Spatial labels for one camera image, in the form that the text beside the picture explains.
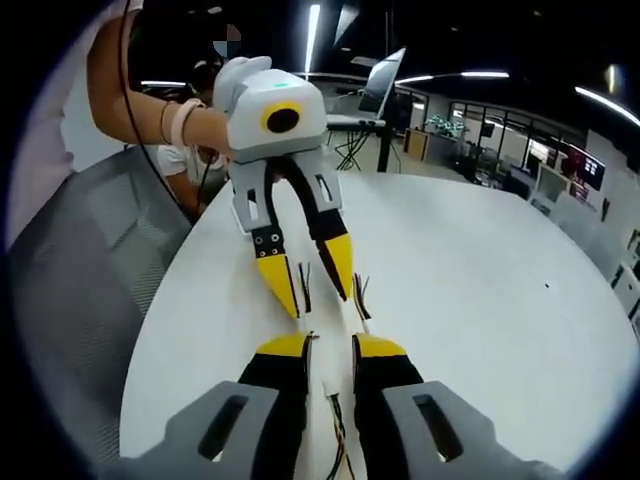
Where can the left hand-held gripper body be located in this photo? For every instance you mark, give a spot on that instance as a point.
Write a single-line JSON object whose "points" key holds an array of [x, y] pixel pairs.
{"points": [[250, 135]]}

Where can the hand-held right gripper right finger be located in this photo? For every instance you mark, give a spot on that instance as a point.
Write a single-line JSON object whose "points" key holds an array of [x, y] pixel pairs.
{"points": [[395, 415]]}

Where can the white monitor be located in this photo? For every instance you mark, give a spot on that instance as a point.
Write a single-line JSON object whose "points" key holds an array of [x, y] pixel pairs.
{"points": [[550, 182]]}

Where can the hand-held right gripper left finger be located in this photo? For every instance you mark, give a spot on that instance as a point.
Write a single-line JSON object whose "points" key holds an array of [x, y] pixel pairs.
{"points": [[260, 415]]}

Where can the open laptop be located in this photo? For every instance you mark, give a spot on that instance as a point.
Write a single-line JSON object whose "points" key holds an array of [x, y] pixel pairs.
{"points": [[382, 85]]}

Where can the long ceiling light strip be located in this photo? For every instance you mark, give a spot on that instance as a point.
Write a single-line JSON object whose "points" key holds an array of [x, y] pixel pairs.
{"points": [[607, 102], [313, 37]]}

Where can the grey mesh chair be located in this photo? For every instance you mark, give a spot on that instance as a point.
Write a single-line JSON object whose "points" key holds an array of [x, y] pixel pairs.
{"points": [[85, 280]]}

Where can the red-lit monitor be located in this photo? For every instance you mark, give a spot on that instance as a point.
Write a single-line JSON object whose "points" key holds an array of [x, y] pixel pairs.
{"points": [[585, 167]]}

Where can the short ceiling light strip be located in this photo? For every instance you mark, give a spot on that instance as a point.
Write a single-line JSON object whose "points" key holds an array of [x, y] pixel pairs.
{"points": [[450, 76]]}

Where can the person's left hand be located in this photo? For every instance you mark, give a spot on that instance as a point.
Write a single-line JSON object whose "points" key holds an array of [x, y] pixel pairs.
{"points": [[216, 130]]}

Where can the wooden cabinet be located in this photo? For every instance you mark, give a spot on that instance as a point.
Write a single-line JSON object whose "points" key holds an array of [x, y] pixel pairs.
{"points": [[417, 145]]}

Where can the black laptop stand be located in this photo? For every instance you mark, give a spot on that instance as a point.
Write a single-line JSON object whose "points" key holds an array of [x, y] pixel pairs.
{"points": [[384, 150]]}

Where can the person's white shirt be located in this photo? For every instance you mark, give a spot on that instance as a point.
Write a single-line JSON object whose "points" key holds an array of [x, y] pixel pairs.
{"points": [[50, 125]]}

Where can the pink wristband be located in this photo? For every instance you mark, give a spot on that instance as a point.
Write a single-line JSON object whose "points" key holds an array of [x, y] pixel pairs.
{"points": [[187, 122]]}

